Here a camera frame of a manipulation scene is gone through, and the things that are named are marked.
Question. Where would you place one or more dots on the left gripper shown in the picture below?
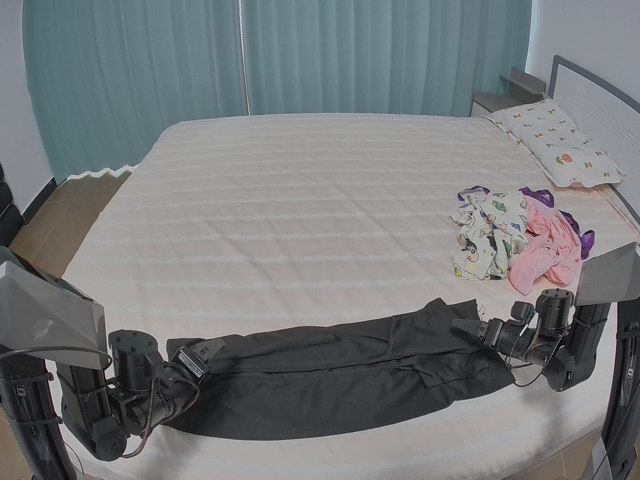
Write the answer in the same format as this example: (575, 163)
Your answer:
(187, 368)

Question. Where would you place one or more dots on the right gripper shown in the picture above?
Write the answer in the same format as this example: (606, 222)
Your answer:
(502, 338)

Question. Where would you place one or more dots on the black T-shirt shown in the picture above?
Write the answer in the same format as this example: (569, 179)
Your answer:
(325, 378)

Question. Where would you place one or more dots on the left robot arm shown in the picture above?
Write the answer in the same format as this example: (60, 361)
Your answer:
(50, 318)

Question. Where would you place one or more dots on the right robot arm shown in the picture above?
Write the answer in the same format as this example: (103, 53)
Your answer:
(590, 328)

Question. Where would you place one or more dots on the bed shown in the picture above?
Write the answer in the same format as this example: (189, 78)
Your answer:
(300, 193)

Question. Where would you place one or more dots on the white printed garment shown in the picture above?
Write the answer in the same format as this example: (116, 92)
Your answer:
(480, 233)

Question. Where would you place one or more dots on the pink garment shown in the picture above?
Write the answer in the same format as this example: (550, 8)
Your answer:
(550, 248)

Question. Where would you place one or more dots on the purple garment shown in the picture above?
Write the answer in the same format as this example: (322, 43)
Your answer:
(586, 240)

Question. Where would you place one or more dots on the white printed pillow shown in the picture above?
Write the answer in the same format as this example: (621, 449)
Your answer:
(555, 138)

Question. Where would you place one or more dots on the grey bedside table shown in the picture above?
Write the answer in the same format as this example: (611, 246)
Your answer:
(495, 103)

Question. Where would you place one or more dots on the blue-green curtain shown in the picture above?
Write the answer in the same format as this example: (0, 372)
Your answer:
(135, 68)
(380, 38)

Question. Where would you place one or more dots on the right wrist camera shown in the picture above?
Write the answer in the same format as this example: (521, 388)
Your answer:
(521, 313)

